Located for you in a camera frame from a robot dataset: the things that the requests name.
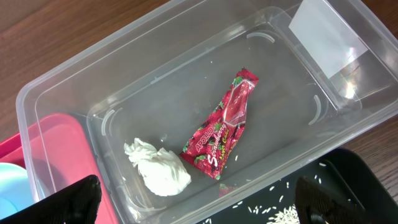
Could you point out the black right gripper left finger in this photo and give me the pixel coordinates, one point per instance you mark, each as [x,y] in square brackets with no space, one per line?
[76,204]

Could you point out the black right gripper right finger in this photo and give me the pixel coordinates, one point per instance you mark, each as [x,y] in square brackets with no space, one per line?
[316,204]

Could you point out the rice and food scraps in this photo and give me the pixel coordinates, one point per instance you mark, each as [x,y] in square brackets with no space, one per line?
[272,204]

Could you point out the white napkin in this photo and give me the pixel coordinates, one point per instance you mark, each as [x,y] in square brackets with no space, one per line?
[162,171]

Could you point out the red strawberry snack wrapper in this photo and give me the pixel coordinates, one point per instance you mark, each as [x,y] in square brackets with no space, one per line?
[210,146]

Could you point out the black waste tray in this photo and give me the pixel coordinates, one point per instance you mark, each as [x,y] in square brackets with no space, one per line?
[348,176]

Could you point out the red plastic tray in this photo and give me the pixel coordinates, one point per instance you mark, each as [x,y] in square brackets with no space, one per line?
[12,149]

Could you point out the light blue plate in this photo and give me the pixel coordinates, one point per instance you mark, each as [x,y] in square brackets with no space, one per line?
[15,190]

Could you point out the clear plastic bin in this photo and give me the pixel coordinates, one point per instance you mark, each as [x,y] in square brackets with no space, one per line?
[327,72]

